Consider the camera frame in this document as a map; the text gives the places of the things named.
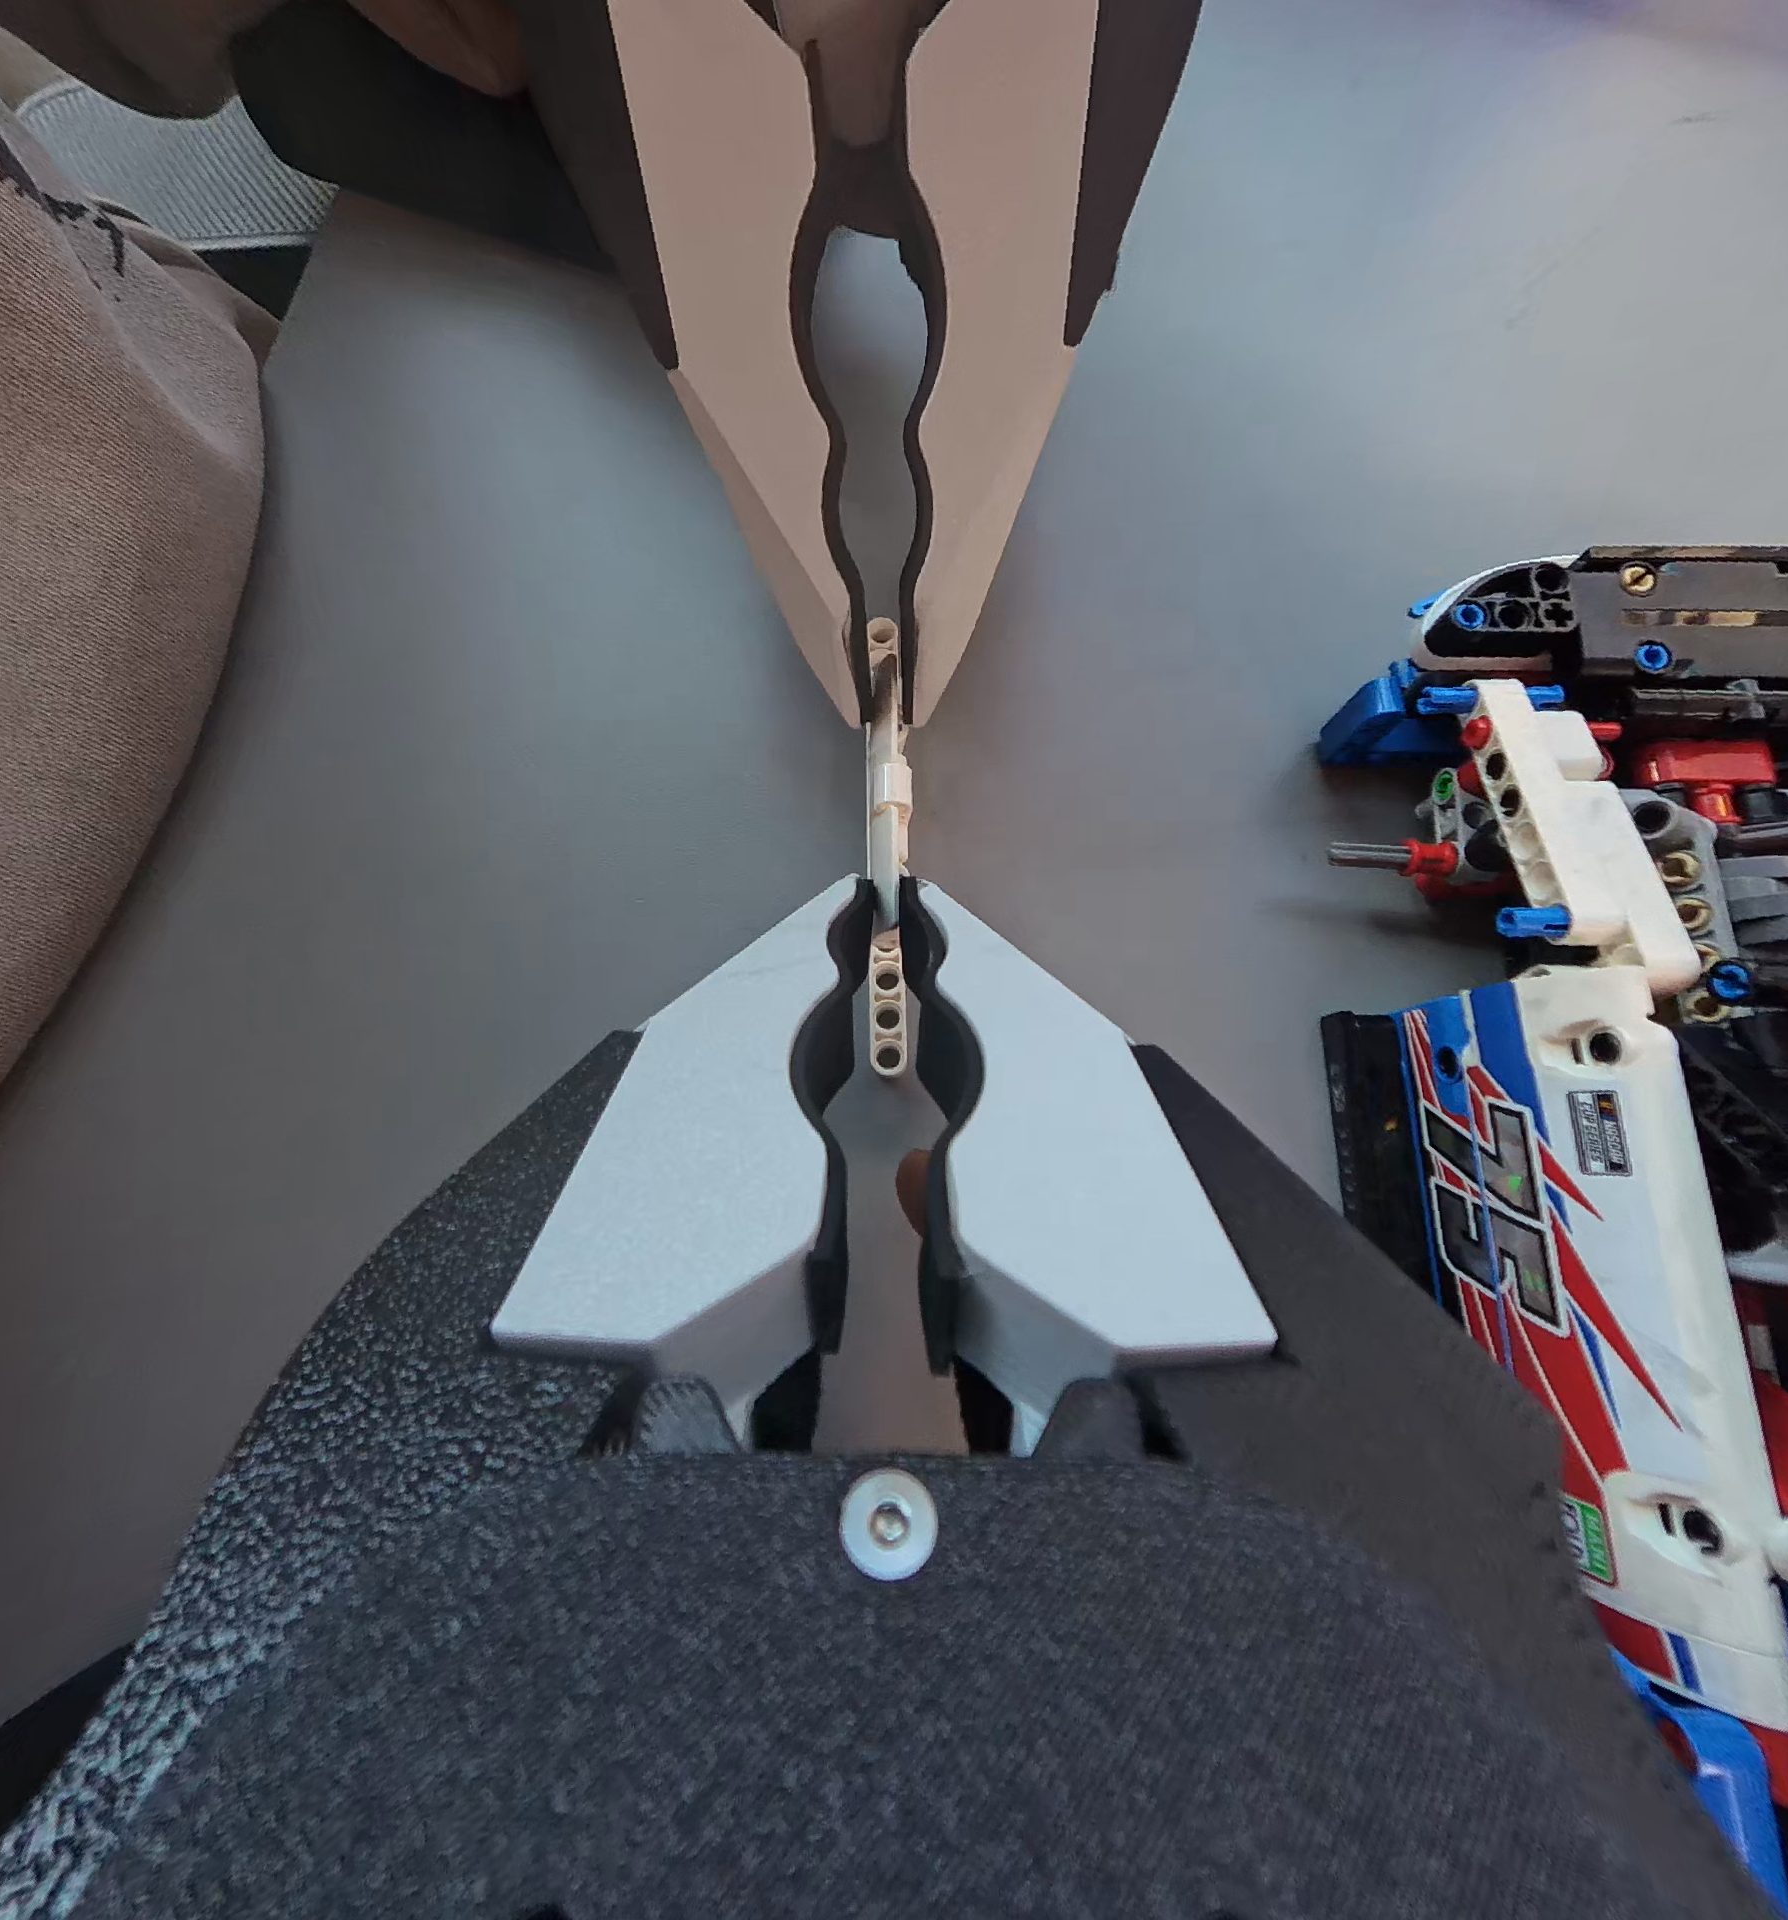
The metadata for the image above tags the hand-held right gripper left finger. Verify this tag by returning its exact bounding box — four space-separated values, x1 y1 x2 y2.
489 878 855 1452

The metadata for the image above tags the toy brick race car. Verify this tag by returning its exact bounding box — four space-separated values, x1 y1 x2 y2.
1316 545 1788 1920

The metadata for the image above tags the person's beige sweatshirt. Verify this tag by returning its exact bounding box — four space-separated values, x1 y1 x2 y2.
0 0 285 1175

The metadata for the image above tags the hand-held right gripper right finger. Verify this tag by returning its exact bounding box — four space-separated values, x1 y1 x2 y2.
909 878 1282 1454

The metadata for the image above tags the white toy brick beam assembly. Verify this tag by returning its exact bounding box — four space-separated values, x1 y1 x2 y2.
858 616 921 1076

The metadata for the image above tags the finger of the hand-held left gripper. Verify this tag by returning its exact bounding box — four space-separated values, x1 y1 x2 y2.
853 0 1139 729
611 0 863 731

